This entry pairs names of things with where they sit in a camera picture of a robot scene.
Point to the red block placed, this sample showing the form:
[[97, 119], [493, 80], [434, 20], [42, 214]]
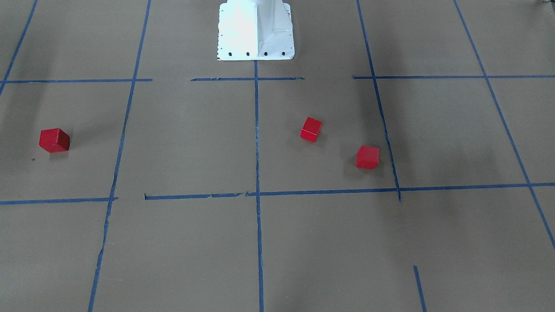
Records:
[[311, 129], [368, 157], [54, 140]]

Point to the white camera post with base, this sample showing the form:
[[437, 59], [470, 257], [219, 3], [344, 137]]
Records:
[[255, 30]]

